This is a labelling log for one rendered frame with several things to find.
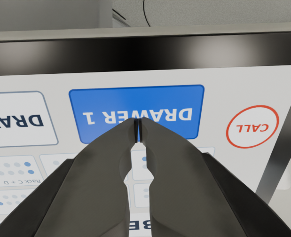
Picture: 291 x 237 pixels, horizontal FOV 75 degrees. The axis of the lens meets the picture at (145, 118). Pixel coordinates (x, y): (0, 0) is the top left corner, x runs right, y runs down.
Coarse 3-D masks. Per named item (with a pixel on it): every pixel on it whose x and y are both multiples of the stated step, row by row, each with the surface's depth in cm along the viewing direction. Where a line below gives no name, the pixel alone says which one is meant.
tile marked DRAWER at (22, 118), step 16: (0, 96) 13; (16, 96) 13; (32, 96) 13; (0, 112) 13; (16, 112) 13; (32, 112) 14; (48, 112) 14; (0, 128) 14; (16, 128) 14; (32, 128) 14; (48, 128) 14; (0, 144) 15; (16, 144) 15; (32, 144) 15; (48, 144) 15
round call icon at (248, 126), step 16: (240, 112) 14; (256, 112) 14; (272, 112) 14; (240, 128) 15; (256, 128) 15; (272, 128) 15; (224, 144) 16; (240, 144) 16; (256, 144) 16; (272, 144) 16
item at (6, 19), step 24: (0, 0) 24; (24, 0) 24; (48, 0) 24; (72, 0) 24; (96, 0) 24; (0, 24) 23; (24, 24) 23; (48, 24) 23; (72, 24) 23; (96, 24) 24
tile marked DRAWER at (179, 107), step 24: (72, 96) 13; (96, 96) 13; (120, 96) 13; (144, 96) 13; (168, 96) 13; (192, 96) 13; (96, 120) 14; (120, 120) 14; (168, 120) 14; (192, 120) 14
